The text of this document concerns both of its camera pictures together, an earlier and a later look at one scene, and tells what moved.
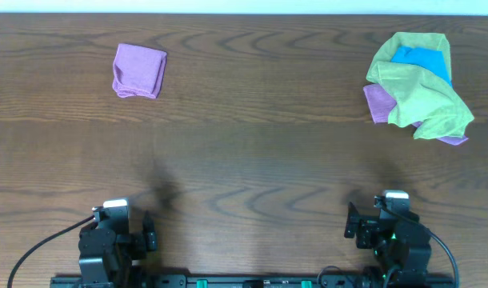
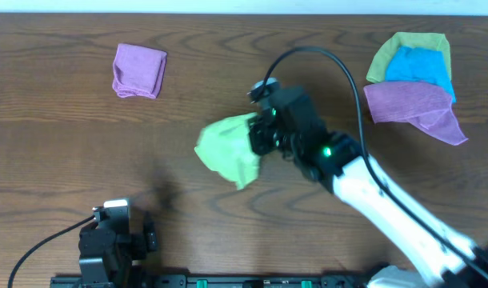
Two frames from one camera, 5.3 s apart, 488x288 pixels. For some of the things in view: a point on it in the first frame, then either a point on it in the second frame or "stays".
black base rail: x=259 y=282 stays
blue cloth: x=433 y=60 stays
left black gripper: x=150 y=239 stays
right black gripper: x=366 y=227 → x=258 y=130
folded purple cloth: x=138 y=71 stays
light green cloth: x=423 y=100 → x=225 y=146
